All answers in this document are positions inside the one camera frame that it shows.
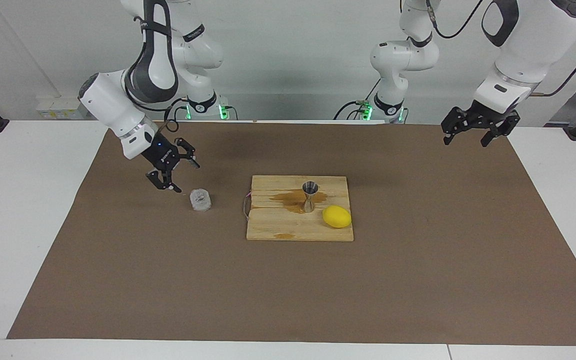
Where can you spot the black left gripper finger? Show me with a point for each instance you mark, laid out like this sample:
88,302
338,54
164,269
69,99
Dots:
505,125
453,125

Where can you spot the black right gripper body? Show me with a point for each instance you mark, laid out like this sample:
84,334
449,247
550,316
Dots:
162,156

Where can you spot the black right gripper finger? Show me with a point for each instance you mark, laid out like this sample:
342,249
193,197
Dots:
188,152
164,182

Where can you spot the brown table mat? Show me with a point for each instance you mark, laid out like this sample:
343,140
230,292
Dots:
168,280

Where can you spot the wooden cutting board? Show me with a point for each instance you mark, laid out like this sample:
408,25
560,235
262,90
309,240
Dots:
293,227

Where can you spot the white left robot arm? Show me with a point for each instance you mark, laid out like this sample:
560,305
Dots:
403,55

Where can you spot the white wall outlet box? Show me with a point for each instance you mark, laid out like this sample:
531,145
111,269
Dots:
60,107

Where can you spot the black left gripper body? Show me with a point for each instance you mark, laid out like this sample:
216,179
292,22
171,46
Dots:
485,116

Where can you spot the steel double jigger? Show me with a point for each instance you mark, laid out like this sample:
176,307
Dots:
310,192

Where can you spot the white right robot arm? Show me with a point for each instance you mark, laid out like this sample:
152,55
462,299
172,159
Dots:
118,105

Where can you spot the yellow lemon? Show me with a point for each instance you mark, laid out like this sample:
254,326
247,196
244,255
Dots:
337,216

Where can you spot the clear glass cup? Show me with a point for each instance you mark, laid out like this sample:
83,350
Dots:
201,199

